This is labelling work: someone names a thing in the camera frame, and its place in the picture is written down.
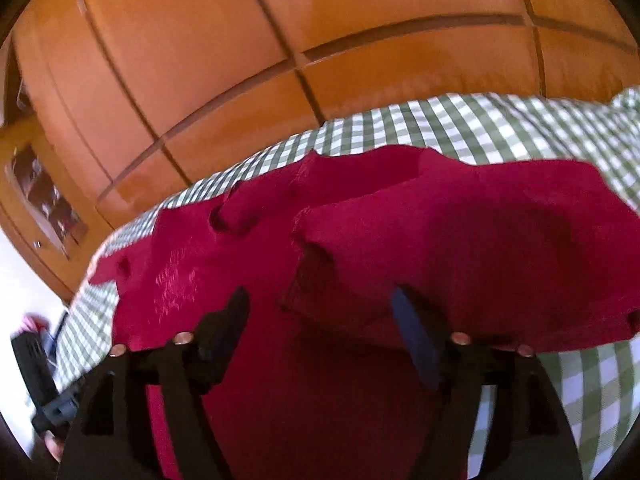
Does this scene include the green white checked bed cover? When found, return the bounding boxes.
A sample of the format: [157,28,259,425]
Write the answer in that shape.
[52,85,640,480]

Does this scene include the red knit garment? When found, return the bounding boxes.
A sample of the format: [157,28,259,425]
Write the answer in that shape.
[87,145,640,480]

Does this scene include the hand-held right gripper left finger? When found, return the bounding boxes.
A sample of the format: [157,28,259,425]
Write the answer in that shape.
[57,286,250,480]

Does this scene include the glass cabinet door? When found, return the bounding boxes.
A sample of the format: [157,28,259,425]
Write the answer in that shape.
[5,145,91,261]

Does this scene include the wooden wardrobe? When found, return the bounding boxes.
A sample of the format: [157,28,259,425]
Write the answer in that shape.
[0,0,640,306]

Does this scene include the person's left hand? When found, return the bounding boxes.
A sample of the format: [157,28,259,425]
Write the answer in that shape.
[44,434,65,464]

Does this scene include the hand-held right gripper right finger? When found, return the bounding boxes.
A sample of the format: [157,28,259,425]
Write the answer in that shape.
[391,284,584,480]

